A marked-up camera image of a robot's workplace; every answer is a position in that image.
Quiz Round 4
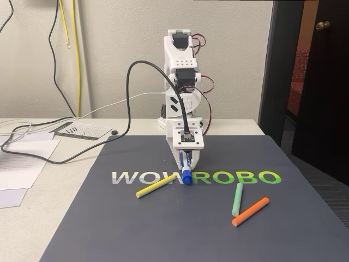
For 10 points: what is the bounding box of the blue Expo marker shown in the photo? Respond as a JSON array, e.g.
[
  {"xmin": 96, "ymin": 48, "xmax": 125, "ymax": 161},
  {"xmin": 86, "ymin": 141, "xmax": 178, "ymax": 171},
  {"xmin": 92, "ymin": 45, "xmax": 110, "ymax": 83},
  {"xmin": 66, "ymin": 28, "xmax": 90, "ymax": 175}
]
[{"xmin": 179, "ymin": 149, "xmax": 193, "ymax": 187}]

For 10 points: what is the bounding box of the yellow chalk stick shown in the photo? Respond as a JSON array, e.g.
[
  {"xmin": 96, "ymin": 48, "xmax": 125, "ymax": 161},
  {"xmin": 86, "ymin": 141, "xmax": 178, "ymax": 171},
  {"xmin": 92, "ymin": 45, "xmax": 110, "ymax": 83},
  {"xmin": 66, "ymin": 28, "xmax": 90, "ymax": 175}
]
[{"xmin": 135, "ymin": 174, "xmax": 177, "ymax": 199}]

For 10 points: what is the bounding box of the green chalk stick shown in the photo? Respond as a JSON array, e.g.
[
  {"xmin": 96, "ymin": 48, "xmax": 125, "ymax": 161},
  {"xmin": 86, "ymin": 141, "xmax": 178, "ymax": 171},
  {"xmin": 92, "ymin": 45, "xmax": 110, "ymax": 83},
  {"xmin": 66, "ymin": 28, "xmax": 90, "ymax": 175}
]
[{"xmin": 231, "ymin": 182, "xmax": 244, "ymax": 217}]

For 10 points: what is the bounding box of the grey WOWROBO mat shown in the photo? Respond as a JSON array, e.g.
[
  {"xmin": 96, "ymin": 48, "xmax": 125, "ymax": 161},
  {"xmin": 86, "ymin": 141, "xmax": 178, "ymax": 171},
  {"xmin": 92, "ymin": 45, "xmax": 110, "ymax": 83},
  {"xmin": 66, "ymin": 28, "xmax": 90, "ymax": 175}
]
[{"xmin": 39, "ymin": 134, "xmax": 349, "ymax": 262}]

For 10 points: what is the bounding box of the orange chalk stick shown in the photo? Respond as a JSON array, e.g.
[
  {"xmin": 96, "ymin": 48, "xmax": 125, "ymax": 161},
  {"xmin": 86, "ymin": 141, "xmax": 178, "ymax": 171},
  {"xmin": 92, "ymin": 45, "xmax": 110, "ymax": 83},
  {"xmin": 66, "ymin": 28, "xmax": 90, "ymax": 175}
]
[{"xmin": 231, "ymin": 196, "xmax": 270, "ymax": 227}]

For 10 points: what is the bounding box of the ruled sheet with black edge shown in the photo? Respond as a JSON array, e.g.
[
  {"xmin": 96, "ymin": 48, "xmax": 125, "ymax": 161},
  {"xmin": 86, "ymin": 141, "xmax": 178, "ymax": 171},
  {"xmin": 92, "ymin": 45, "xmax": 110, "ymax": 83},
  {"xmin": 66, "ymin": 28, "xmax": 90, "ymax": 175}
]
[{"xmin": 48, "ymin": 122, "xmax": 113, "ymax": 141}]

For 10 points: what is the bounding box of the red patterned fabric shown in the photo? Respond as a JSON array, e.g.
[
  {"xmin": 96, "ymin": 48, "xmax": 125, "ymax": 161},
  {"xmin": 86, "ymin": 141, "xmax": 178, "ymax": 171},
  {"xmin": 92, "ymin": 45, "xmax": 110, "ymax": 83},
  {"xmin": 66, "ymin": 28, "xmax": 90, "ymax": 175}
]
[{"xmin": 286, "ymin": 47, "xmax": 311, "ymax": 116}]

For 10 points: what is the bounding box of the dark door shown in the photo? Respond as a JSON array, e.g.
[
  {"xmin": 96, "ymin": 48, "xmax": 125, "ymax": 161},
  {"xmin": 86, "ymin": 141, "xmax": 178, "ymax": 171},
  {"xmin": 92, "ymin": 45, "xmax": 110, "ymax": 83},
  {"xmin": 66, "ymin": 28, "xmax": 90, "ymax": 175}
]
[{"xmin": 291, "ymin": 0, "xmax": 349, "ymax": 188}]

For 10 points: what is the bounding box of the large white paper sheet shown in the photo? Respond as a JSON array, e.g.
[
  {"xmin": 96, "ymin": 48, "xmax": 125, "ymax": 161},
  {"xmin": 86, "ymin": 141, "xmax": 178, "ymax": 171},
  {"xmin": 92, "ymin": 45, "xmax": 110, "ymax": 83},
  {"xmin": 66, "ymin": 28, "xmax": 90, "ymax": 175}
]
[{"xmin": 0, "ymin": 139, "xmax": 61, "ymax": 191}]

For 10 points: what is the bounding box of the small white paper sheet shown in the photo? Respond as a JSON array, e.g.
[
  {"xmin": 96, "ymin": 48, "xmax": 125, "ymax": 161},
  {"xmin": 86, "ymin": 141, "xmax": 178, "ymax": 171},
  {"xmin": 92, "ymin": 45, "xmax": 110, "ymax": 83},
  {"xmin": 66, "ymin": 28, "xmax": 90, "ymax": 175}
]
[{"xmin": 0, "ymin": 188, "xmax": 28, "ymax": 210}]

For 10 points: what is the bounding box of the camera board on white mount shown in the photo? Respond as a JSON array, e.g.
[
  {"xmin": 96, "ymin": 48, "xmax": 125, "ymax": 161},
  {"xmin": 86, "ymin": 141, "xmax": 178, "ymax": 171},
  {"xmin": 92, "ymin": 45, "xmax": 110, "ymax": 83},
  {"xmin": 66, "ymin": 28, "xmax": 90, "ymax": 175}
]
[{"xmin": 174, "ymin": 128, "xmax": 206, "ymax": 151}]

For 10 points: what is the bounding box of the red black servo wire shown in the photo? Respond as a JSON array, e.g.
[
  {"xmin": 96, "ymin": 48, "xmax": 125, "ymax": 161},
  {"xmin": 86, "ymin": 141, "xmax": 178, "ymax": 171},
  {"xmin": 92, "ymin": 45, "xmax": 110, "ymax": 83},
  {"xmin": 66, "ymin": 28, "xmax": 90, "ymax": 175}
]
[
  {"xmin": 200, "ymin": 75, "xmax": 216, "ymax": 136},
  {"xmin": 190, "ymin": 33, "xmax": 207, "ymax": 57}
]

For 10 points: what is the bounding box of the white cable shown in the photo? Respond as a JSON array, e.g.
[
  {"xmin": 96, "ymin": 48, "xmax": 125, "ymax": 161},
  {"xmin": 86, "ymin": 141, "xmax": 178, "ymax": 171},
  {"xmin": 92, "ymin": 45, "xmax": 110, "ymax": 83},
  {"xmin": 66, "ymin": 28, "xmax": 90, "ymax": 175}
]
[{"xmin": 0, "ymin": 92, "xmax": 166, "ymax": 145}]

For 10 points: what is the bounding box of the thick black camera cable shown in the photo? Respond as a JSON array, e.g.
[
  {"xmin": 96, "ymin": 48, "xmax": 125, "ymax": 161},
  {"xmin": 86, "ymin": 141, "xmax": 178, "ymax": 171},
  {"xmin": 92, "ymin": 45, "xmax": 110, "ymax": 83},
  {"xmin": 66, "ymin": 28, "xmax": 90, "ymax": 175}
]
[{"xmin": 1, "ymin": 0, "xmax": 193, "ymax": 164}]

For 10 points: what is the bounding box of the yellow wire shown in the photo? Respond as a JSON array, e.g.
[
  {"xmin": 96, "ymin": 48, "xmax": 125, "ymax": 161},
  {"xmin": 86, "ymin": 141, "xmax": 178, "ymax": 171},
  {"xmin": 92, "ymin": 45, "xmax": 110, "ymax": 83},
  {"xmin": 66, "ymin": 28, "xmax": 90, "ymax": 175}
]
[
  {"xmin": 58, "ymin": 0, "xmax": 71, "ymax": 49},
  {"xmin": 70, "ymin": 0, "xmax": 82, "ymax": 117}
]

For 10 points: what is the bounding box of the dark door frame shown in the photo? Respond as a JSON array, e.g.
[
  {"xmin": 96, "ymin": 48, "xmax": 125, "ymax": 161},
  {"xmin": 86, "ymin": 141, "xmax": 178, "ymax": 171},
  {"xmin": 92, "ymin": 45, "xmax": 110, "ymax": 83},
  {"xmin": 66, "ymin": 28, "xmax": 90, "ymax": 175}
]
[{"xmin": 257, "ymin": 0, "xmax": 308, "ymax": 148}]

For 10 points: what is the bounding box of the thin black cable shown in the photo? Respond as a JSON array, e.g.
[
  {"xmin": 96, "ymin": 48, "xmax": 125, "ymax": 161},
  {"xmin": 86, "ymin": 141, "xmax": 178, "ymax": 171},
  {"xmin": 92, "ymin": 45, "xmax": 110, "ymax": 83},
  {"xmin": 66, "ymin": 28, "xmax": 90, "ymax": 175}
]
[{"xmin": 0, "ymin": 0, "xmax": 14, "ymax": 34}]

